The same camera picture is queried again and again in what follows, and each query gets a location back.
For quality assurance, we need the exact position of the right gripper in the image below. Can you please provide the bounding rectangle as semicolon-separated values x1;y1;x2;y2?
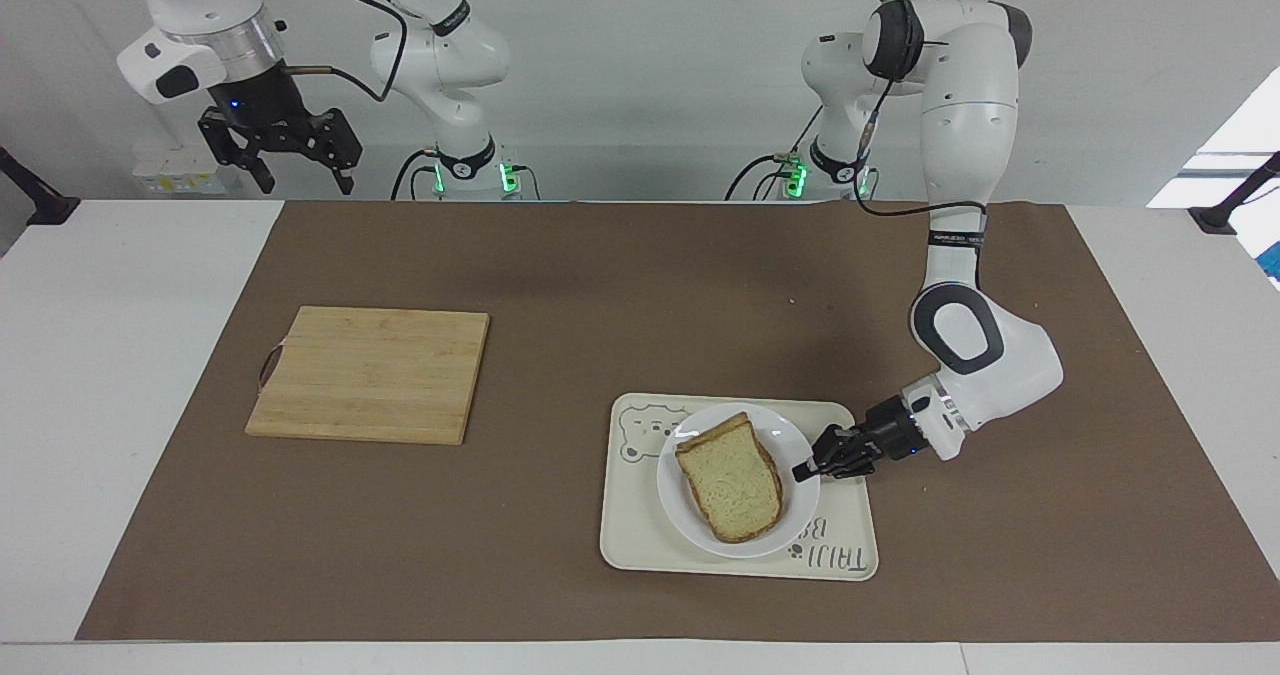
196;58;364;197

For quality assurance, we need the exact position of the sliced bread sandwich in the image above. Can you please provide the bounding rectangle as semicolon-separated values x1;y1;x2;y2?
674;411;785;545

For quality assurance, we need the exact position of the black cable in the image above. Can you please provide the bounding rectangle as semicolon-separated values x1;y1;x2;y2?
852;0;991;220
389;147;442;202
724;153;803;202
270;0;410;105

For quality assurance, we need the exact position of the bamboo cutting board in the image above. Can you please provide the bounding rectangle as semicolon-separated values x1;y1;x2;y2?
244;304;492;447

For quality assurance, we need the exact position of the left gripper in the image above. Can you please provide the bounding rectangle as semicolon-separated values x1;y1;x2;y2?
791;395;928;484

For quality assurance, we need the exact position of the cream plastic tray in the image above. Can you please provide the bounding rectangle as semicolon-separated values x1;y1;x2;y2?
598;391;880;583

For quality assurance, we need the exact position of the white round plate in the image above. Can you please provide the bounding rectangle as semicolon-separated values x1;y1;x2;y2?
655;401;823;561

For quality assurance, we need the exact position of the black stand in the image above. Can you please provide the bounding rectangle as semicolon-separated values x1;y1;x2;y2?
1187;151;1280;237
0;145;82;227

